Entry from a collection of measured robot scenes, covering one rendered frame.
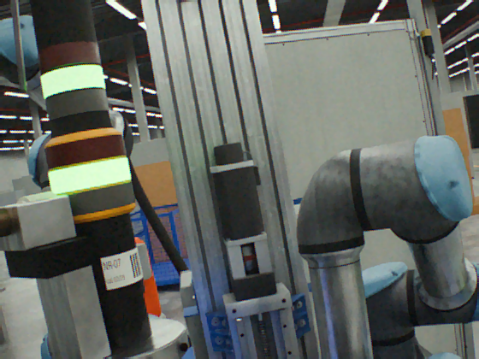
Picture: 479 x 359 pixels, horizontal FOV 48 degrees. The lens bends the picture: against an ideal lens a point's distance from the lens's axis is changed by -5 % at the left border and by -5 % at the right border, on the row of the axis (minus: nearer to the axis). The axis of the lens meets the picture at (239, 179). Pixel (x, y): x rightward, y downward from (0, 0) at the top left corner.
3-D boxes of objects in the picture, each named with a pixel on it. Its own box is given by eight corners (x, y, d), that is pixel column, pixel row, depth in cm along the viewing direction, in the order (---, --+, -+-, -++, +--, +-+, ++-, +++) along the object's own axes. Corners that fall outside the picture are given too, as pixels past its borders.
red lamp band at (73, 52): (62, 63, 27) (57, 40, 27) (29, 79, 29) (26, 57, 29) (113, 62, 30) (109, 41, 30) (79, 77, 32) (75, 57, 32)
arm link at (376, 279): (363, 320, 119) (354, 261, 119) (424, 316, 114) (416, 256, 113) (351, 342, 108) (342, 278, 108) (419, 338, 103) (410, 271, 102)
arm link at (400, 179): (415, 281, 116) (349, 131, 76) (484, 274, 110) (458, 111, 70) (416, 335, 110) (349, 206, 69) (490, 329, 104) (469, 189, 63)
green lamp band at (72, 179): (81, 190, 27) (77, 165, 27) (38, 197, 30) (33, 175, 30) (147, 176, 30) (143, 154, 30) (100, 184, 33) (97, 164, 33)
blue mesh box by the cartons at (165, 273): (121, 299, 682) (105, 221, 677) (152, 273, 806) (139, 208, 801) (187, 290, 667) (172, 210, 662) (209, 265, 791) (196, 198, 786)
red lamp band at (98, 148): (76, 163, 27) (72, 138, 27) (33, 173, 30) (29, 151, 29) (143, 152, 30) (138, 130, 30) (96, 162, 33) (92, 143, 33)
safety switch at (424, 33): (423, 81, 236) (413, 29, 234) (418, 82, 240) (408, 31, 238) (440, 79, 238) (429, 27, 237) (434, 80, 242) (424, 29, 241)
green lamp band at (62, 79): (66, 88, 27) (62, 65, 27) (33, 102, 29) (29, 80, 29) (117, 85, 30) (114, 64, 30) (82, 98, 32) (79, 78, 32)
